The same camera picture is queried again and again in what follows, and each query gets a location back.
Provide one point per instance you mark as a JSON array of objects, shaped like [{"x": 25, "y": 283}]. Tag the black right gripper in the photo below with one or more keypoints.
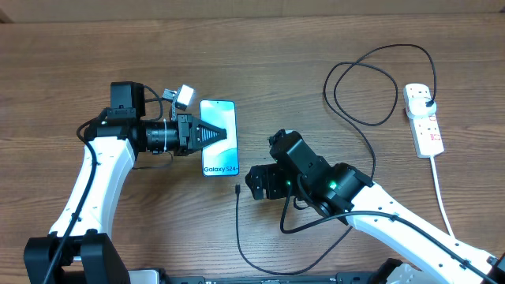
[{"x": 256, "y": 182}]

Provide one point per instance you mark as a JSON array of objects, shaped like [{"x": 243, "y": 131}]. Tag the blue Galaxy smartphone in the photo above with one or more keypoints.
[{"x": 220, "y": 158}]

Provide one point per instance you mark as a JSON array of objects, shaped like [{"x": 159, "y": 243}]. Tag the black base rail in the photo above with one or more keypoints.
[{"x": 268, "y": 279}]

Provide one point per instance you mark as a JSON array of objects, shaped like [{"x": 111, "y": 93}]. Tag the white power strip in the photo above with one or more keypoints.
[{"x": 426, "y": 134}]

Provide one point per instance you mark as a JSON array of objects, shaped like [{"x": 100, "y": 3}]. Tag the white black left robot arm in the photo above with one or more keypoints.
[{"x": 78, "y": 247}]

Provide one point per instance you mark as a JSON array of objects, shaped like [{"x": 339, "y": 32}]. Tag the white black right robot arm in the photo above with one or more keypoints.
[{"x": 343, "y": 192}]

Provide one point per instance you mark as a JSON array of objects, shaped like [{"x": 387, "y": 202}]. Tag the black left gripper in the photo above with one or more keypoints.
[{"x": 185, "y": 128}]

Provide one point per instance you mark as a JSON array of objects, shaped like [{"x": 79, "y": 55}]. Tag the white charger plug adapter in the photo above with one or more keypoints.
[{"x": 419, "y": 108}]

